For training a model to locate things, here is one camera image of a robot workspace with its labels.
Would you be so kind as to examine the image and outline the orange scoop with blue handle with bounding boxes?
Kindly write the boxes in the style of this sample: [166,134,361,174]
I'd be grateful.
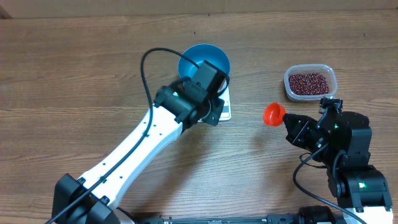
[263,102,286,126]

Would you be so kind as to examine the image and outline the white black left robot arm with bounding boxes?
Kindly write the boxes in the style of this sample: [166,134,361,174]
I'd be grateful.
[49,61,229,224]

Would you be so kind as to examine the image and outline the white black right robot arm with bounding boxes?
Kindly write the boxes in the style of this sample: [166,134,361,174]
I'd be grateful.
[283,111,393,223]

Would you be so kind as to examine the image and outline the white kitchen scale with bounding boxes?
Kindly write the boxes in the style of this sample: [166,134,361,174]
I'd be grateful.
[198,84,231,123]

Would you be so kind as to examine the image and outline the teal bowl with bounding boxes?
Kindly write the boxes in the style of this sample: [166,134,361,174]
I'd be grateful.
[177,44,231,77]

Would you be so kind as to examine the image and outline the red beans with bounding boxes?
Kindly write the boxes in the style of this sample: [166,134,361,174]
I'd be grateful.
[288,73,329,95]

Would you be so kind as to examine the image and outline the clear plastic container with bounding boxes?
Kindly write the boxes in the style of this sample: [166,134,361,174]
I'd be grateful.
[284,63,338,101]

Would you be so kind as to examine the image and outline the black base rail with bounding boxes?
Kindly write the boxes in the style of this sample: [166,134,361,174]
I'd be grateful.
[114,205,343,224]

